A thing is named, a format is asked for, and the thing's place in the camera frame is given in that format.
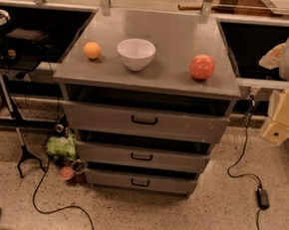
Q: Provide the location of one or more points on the grey drawer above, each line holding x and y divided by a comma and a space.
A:
140, 181
141, 157
146, 123

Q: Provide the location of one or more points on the black grabber tool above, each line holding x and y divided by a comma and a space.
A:
26, 154

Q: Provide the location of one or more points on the red round can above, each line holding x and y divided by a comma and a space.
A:
66, 173

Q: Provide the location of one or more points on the white ceramic bowl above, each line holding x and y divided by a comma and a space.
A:
136, 54

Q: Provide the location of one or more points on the grey top drawer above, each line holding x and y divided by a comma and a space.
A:
146, 123

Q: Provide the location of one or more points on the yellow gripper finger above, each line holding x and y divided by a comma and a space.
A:
276, 127

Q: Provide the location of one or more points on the red apple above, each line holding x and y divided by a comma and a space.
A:
201, 67

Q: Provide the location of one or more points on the small round tin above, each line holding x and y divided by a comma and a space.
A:
78, 166

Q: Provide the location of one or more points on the grey middle drawer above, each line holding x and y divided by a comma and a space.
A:
141, 157

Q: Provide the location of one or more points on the black box on stand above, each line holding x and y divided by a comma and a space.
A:
27, 39

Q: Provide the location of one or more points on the small orange fruit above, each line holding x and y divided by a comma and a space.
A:
92, 50

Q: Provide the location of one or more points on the black power adapter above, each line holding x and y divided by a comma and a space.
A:
263, 199

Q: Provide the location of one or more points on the grey drawer cabinet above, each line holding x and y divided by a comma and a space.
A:
164, 85

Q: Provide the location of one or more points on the grey bottom drawer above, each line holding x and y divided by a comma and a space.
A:
140, 181

